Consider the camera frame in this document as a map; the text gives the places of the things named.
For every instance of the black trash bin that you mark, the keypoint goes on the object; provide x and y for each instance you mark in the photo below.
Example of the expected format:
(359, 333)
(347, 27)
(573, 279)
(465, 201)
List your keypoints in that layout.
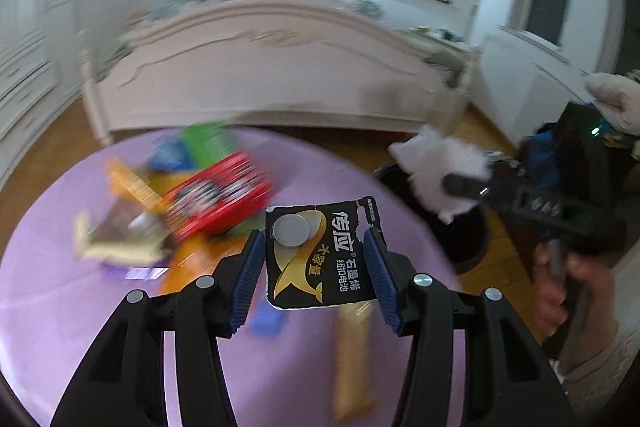
(465, 237)

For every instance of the yellow striped packet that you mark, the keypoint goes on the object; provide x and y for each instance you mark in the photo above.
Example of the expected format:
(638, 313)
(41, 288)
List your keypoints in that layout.
(132, 184)

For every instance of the brown snack packet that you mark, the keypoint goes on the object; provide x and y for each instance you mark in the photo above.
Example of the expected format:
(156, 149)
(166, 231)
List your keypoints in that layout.
(120, 237)

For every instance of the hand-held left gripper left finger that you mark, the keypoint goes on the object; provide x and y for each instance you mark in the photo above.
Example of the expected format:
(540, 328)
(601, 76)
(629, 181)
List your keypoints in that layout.
(244, 279)

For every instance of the orange packet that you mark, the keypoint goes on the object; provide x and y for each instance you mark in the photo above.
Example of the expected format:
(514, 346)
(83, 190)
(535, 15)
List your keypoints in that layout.
(195, 259)

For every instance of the white nightstand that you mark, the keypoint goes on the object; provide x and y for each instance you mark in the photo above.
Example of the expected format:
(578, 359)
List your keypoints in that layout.
(445, 44)

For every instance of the person's right hand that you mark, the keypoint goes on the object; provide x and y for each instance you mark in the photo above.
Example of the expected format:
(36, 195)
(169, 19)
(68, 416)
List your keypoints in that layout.
(590, 282)

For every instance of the purple tablecloth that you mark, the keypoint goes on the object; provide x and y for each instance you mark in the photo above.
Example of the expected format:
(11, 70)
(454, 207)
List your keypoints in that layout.
(300, 382)

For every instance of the blue packet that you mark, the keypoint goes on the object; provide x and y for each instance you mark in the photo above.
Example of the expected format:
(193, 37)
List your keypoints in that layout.
(167, 154)

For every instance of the black button battery card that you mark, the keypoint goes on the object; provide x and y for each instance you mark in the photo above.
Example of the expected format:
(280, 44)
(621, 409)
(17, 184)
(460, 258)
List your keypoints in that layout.
(320, 257)

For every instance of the white cloth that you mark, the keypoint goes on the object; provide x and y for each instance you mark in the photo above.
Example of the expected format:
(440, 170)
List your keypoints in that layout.
(617, 102)

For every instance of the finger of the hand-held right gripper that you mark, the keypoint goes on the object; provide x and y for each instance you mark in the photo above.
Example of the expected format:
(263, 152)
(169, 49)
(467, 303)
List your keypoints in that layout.
(467, 188)

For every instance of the red snack packet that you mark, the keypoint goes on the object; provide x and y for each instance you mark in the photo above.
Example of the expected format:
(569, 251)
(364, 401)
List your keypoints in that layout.
(215, 197)

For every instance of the white tissue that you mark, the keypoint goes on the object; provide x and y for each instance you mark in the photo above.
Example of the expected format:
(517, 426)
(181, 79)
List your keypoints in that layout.
(440, 167)

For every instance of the white wardrobe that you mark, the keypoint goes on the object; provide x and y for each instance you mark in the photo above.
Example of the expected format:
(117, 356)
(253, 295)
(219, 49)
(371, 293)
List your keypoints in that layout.
(25, 82)

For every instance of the white carved bed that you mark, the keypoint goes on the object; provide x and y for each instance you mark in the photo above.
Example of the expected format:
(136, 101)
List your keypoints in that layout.
(280, 67)

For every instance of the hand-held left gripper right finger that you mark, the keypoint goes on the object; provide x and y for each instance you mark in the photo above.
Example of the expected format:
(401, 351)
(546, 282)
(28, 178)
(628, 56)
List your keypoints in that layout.
(381, 279)

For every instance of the green packet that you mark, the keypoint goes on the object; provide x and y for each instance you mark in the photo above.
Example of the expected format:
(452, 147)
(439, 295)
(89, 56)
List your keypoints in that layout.
(207, 144)

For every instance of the tan stick wrapper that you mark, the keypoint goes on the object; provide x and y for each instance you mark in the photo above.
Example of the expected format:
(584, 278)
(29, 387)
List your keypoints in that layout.
(352, 357)

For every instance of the person's right forearm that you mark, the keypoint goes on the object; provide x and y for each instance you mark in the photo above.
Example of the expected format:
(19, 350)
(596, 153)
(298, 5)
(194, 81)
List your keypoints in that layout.
(605, 377)

